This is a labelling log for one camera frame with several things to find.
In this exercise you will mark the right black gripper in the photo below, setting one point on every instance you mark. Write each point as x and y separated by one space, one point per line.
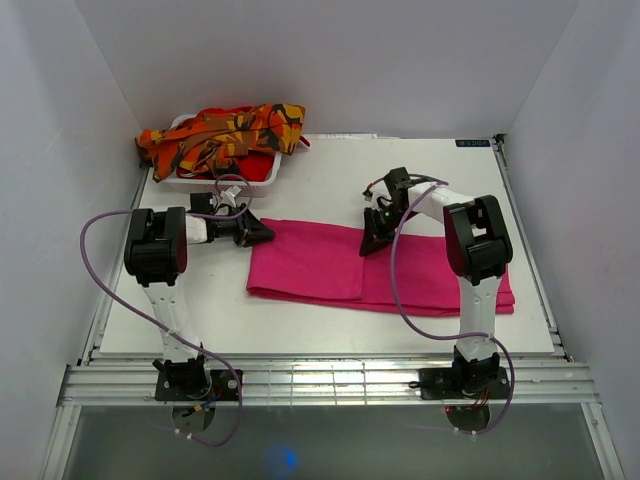
370 230

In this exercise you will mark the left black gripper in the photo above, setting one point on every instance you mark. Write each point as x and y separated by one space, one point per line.
250 231

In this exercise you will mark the pink trousers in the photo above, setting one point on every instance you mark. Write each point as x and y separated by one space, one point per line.
319 264

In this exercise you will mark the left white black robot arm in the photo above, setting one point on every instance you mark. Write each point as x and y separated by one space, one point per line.
156 255

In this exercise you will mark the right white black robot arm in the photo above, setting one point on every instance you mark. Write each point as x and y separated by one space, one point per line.
478 250

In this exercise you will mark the orange camouflage trousers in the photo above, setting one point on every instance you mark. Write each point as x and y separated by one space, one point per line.
165 149

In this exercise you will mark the white plastic basket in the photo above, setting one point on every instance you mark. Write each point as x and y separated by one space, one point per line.
198 186

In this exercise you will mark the red garment in basket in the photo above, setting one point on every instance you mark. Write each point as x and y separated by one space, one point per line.
236 147

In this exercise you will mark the blue label sticker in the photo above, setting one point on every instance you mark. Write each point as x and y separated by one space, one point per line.
472 143

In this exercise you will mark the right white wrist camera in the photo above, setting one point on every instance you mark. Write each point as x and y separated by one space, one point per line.
376 194

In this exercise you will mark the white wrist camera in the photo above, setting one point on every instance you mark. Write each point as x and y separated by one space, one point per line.
376 194
229 196

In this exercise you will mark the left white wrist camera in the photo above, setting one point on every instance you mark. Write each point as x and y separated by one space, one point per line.
229 196

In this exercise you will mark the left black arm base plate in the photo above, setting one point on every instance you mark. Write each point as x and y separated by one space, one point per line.
225 385

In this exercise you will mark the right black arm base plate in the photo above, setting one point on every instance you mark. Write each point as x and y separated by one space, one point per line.
438 384

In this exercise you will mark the aluminium front rail frame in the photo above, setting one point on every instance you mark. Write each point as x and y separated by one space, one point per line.
322 382

